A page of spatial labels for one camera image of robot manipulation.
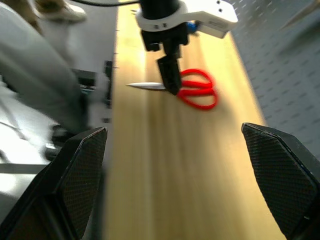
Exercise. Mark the metal pegboard hook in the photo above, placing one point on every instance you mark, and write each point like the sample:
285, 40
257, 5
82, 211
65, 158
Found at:
297, 18

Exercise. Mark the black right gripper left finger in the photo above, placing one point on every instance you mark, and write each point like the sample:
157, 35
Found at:
75, 180

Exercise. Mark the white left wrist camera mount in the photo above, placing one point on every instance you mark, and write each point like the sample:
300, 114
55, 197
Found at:
212, 15

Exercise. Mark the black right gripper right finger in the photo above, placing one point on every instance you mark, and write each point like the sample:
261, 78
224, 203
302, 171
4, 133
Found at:
282, 175

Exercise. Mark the dark equipment under table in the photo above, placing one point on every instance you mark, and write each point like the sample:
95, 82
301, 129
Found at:
87, 82

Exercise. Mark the grey metal pegboard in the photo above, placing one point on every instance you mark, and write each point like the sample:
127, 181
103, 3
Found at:
287, 75

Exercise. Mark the beige shoe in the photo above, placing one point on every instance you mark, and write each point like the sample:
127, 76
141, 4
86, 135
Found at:
67, 12

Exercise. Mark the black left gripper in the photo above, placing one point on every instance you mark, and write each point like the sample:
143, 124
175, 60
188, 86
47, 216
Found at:
165, 37

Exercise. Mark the small blue knob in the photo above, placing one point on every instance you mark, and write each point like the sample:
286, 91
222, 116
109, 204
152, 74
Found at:
192, 27

